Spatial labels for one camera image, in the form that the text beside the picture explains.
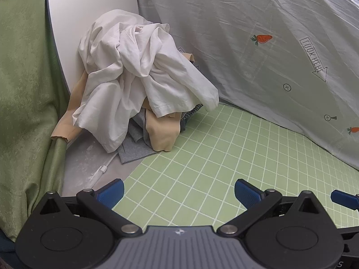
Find translucent plastic sheet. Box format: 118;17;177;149
60;139;143;197

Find grey garment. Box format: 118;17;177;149
117;108;159;164

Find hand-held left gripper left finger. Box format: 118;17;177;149
38;178;143;237

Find green grid mat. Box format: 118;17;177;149
112;102;359;230

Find beige garment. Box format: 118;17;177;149
50;69;181;152

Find white backdrop board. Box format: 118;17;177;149
45;0;141;93

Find white plastic clip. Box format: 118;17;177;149
91;157;115;187

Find carrot printed pale sheet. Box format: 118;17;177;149
134;0;359;171

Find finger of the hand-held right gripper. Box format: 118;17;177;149
330;190;359;211

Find green curtain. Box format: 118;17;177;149
0;0;70;243

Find white pants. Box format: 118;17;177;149
72;9;219;154

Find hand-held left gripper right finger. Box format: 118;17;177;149
217;178;324;237

